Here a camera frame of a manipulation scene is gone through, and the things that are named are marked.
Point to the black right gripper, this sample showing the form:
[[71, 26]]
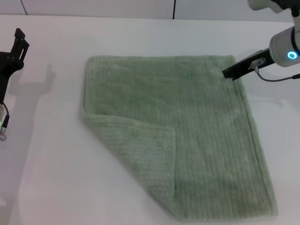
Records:
[[248, 65]]

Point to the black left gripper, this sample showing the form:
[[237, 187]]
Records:
[[7, 68]]

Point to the green ribbed towel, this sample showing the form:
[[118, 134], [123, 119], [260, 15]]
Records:
[[187, 117]]

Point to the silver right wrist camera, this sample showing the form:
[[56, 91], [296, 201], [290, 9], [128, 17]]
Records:
[[264, 4]]

